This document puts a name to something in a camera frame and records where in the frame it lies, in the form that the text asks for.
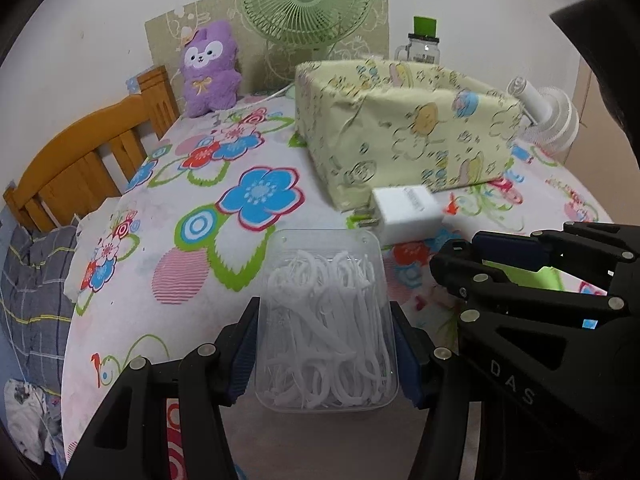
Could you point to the glass jar with green lid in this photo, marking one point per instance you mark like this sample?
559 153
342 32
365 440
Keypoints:
425 27

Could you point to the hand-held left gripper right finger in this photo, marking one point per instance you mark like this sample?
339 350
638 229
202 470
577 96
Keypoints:
407 360

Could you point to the small blue printed card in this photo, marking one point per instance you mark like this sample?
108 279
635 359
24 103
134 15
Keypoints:
132 85

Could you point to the clear floss pick box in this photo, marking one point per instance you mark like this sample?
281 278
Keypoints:
325 310

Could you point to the white standing fan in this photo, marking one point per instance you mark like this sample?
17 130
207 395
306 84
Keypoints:
555 120

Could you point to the purple plush toy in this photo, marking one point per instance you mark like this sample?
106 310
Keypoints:
207 80

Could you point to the wooden chair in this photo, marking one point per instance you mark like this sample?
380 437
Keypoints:
75 160

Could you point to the yellow patterned storage box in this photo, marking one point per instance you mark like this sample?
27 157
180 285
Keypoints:
400 135

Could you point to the grey plaid blanket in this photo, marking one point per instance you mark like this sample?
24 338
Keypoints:
30 300

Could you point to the beige door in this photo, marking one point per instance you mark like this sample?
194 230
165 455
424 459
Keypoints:
595 175

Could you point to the white grey crumpled cloth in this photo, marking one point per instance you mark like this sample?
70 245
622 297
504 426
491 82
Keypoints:
27 420

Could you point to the white charger adapter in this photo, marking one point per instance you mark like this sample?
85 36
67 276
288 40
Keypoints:
405 215

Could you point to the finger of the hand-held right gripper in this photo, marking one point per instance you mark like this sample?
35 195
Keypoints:
460 270
505 247

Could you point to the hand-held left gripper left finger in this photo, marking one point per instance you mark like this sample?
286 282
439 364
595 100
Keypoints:
245 355

